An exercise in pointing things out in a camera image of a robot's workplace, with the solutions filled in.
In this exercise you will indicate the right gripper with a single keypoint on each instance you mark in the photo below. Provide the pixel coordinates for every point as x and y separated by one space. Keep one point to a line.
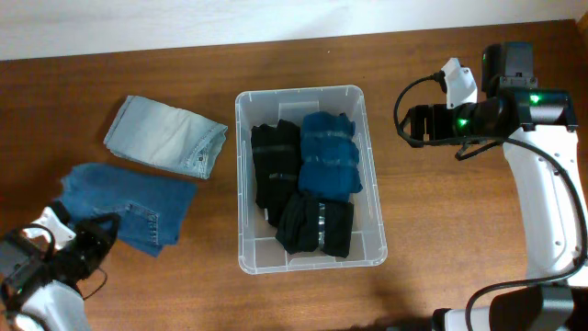
435 114

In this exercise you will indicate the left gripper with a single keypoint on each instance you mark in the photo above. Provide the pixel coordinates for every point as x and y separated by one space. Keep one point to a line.
106 244

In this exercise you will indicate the medium blue jeans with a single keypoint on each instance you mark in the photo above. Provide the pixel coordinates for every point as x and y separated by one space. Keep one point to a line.
151 208

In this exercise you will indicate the light blue jeans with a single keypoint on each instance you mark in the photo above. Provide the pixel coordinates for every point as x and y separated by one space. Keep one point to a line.
168 138

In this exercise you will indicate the blue shirt bundle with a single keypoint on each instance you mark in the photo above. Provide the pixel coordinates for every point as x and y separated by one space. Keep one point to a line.
329 157

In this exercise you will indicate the black shirt bundle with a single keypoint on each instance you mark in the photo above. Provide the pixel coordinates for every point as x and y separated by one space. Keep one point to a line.
276 156

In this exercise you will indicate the dark green shirt bundle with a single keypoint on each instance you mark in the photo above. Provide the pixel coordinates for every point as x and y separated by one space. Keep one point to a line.
308 224

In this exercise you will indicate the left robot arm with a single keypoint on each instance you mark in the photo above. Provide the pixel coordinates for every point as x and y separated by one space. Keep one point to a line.
42 264

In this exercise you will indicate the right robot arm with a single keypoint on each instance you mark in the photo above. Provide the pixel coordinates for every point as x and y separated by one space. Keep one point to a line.
537 130

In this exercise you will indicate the clear plastic storage bin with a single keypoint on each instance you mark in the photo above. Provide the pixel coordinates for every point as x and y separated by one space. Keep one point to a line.
259 250

